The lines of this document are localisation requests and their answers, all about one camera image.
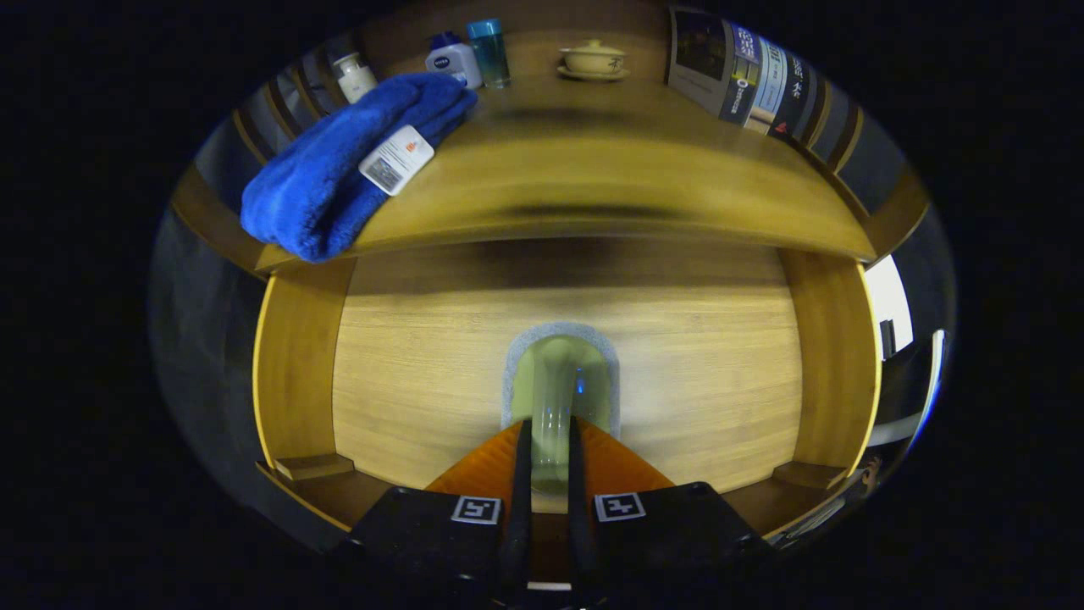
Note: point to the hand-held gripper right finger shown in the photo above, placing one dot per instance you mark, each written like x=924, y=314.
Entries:
x=577, y=508

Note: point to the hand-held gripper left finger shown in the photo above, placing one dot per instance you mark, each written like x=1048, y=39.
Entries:
x=521, y=508

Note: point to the wooden drawer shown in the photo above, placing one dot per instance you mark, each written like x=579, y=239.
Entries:
x=423, y=381

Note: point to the wooden countertop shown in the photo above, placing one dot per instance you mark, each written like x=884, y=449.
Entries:
x=593, y=169

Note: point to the wooden cabinet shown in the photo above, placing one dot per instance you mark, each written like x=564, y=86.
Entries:
x=898, y=216

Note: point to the blue towel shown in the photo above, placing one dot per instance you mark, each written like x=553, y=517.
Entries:
x=322, y=186

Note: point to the white bottle with blue cap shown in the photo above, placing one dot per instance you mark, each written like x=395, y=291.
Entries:
x=453, y=63

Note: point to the beige lidded tea cup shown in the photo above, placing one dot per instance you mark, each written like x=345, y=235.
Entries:
x=594, y=58

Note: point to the teal bottle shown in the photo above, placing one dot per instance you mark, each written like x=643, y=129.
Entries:
x=489, y=55

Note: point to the white pump bottle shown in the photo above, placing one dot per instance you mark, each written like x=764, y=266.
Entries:
x=356, y=78

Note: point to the book with black spine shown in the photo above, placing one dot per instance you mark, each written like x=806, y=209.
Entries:
x=792, y=97

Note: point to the book with pale blue spine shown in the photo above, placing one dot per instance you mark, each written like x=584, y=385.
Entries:
x=769, y=85

